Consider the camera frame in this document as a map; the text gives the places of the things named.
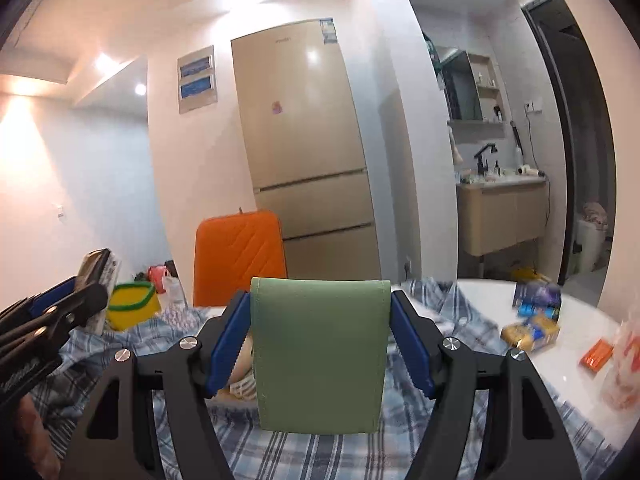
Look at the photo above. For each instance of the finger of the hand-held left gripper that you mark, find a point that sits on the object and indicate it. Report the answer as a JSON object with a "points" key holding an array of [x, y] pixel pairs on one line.
{"points": [[50, 297], [75, 307]]}

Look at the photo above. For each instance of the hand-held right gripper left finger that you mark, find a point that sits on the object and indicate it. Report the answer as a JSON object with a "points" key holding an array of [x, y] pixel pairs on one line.
{"points": [[227, 345]]}

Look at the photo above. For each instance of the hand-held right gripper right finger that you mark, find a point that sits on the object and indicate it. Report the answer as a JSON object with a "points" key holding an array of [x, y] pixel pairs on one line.
{"points": [[412, 345]]}

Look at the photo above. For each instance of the white printed packet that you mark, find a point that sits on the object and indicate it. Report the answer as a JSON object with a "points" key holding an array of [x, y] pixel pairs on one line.
{"points": [[102, 267]]}

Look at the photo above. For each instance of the green leather pouch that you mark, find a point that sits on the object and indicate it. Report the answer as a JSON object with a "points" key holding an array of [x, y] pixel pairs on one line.
{"points": [[320, 355]]}

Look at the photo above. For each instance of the yellow blue tissue packet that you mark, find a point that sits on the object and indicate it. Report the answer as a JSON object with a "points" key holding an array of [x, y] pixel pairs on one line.
{"points": [[530, 334]]}

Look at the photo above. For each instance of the person's left hand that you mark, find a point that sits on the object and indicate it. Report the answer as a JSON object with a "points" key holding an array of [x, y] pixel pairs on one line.
{"points": [[37, 435]]}

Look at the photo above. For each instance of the yellow basket with green rim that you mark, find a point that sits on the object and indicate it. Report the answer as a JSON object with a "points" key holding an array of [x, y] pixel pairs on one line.
{"points": [[130, 307]]}

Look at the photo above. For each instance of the black plastic bag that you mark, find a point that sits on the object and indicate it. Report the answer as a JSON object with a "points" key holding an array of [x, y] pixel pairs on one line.
{"points": [[170, 267], [141, 277]]}

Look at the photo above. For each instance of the white plastic bag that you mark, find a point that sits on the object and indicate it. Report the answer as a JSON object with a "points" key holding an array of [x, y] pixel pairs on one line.
{"points": [[175, 292]]}

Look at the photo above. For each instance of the red plastic bag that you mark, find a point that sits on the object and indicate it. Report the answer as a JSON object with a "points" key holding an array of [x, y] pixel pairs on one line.
{"points": [[156, 277]]}

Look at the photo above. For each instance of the orange quilted chair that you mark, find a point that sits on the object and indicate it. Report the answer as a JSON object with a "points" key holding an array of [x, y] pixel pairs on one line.
{"points": [[235, 255]]}

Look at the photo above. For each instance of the dark blue small box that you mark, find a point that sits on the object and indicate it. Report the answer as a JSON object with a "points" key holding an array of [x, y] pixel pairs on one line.
{"points": [[537, 297]]}

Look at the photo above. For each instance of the yellow floor item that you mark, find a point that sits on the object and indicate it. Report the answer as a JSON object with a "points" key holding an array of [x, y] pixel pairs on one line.
{"points": [[527, 274]]}

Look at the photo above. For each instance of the blue plaid shirt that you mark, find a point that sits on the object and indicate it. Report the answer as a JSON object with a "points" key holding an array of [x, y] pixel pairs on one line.
{"points": [[325, 455]]}

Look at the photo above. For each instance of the beige sink vanity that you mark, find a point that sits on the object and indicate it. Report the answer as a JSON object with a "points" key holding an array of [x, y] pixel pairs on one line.
{"points": [[500, 217]]}

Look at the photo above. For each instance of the orange red small box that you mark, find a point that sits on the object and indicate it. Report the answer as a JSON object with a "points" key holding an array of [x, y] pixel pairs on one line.
{"points": [[596, 354]]}

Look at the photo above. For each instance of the black faucet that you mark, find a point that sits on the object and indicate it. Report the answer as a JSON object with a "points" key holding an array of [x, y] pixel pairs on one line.
{"points": [[482, 157]]}

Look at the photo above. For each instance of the beige three-door fridge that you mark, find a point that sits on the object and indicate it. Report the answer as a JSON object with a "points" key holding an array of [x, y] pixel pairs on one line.
{"points": [[305, 160]]}

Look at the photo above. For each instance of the white bin with clothes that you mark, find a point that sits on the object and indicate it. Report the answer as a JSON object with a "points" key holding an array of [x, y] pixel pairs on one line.
{"points": [[590, 245]]}

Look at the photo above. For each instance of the white hair dryer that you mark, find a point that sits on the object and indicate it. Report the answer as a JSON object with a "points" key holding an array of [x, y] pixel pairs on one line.
{"points": [[530, 170]]}

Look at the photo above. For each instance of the translucent plastic bag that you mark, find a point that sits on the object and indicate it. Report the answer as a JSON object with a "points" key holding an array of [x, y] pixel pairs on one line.
{"points": [[625, 365]]}

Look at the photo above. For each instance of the black white brush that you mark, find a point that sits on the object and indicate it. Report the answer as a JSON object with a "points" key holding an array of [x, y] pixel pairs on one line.
{"points": [[516, 145]]}

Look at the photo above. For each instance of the pink fridge magnet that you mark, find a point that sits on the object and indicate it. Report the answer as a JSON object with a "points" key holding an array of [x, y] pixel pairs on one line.
{"points": [[276, 107]]}

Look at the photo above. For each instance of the bathroom mirror cabinet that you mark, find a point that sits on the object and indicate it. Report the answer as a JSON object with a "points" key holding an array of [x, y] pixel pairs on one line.
{"points": [[470, 85]]}

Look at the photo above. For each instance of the fridge energy label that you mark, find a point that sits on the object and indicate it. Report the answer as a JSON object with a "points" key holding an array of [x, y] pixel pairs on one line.
{"points": [[328, 32]]}

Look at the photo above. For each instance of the white wall socket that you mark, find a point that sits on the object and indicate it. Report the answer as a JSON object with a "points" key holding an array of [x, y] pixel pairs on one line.
{"points": [[407, 264]]}

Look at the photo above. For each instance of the white wall fixture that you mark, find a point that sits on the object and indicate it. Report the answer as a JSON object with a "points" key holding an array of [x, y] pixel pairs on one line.
{"points": [[61, 213]]}

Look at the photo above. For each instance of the wall electrical panel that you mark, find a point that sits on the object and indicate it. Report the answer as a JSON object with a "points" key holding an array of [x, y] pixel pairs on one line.
{"points": [[197, 80]]}

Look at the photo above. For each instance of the bathroom wall socket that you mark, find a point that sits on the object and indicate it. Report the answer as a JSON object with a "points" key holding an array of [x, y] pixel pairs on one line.
{"points": [[532, 107]]}

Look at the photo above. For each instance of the black door frame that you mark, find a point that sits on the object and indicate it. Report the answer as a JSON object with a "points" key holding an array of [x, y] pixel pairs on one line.
{"points": [[555, 110]]}

